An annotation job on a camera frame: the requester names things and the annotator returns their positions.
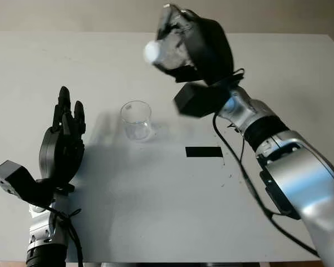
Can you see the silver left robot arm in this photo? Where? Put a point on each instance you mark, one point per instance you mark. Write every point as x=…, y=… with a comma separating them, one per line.
x=44, y=236

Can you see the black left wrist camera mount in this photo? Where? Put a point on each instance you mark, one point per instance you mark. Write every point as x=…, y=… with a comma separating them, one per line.
x=14, y=178

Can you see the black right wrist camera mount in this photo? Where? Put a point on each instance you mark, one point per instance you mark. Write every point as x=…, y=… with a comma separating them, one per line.
x=197, y=100

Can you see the black tape strip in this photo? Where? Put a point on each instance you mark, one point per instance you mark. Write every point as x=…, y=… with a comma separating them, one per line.
x=203, y=152

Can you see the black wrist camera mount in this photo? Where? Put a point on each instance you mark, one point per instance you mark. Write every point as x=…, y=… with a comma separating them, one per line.
x=197, y=100
x=14, y=178

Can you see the clear glass cup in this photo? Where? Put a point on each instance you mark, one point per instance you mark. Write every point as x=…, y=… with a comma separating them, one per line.
x=136, y=122

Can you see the clear red-label water bottle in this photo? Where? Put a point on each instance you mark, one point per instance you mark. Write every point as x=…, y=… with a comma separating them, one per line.
x=167, y=54

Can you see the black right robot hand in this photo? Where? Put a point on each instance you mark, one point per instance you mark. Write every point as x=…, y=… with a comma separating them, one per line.
x=211, y=47

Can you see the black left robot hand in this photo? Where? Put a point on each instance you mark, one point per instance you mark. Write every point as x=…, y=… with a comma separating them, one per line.
x=57, y=150

